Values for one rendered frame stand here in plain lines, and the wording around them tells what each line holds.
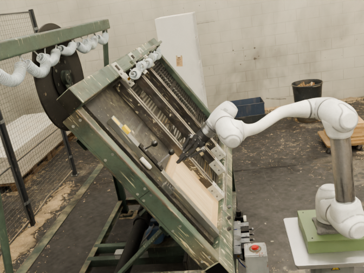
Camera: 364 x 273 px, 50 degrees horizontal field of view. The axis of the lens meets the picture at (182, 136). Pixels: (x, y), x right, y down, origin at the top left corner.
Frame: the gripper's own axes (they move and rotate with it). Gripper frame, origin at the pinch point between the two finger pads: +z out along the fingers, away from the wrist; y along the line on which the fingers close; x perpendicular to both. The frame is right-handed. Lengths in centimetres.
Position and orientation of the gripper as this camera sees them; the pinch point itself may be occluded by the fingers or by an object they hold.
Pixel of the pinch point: (181, 158)
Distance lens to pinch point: 213.8
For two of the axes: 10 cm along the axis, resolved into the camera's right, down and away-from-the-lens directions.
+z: -6.4, 6.9, 3.3
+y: 6.5, 7.2, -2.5
